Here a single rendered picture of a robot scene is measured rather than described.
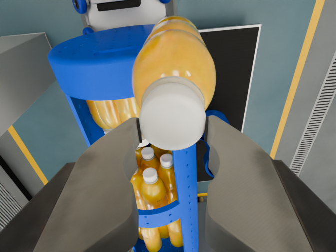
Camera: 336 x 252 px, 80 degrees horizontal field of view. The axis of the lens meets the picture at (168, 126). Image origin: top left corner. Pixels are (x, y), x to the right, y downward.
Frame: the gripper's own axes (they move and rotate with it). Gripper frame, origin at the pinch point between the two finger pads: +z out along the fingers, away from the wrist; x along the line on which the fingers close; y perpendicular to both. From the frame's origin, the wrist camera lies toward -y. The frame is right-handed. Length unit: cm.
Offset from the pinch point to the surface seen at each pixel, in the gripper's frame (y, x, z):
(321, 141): 128, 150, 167
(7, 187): 140, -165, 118
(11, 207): 158, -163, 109
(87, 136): 21.6, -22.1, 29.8
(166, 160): 33.2, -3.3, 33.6
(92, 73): 2.7, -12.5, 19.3
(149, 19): -2, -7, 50
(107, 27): -1, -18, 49
